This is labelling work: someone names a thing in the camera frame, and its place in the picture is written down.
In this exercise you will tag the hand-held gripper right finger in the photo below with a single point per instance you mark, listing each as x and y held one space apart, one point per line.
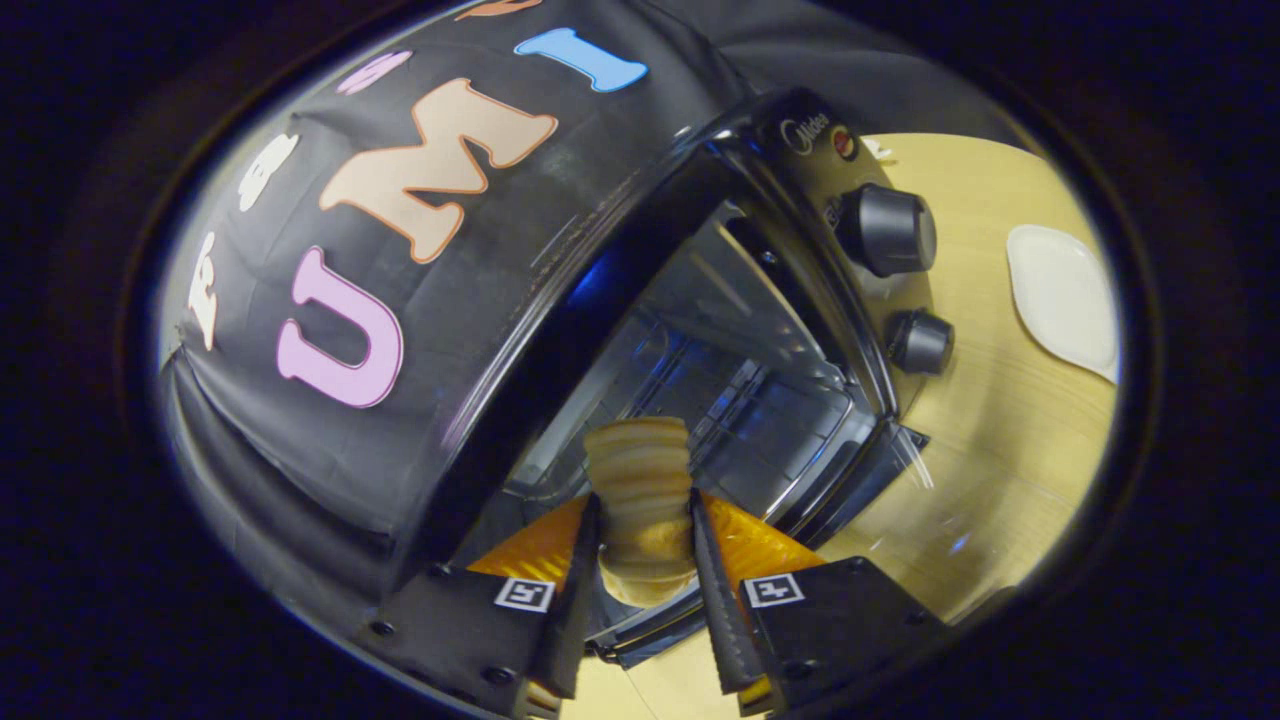
722 620

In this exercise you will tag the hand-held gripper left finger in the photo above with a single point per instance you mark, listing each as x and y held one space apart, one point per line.
575 610

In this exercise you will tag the pale ridged bread roll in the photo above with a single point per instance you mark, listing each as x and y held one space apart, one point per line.
640 480

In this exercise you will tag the black toaster oven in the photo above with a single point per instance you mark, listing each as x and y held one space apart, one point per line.
760 330

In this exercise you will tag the white oval plate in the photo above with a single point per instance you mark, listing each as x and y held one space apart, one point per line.
1065 295

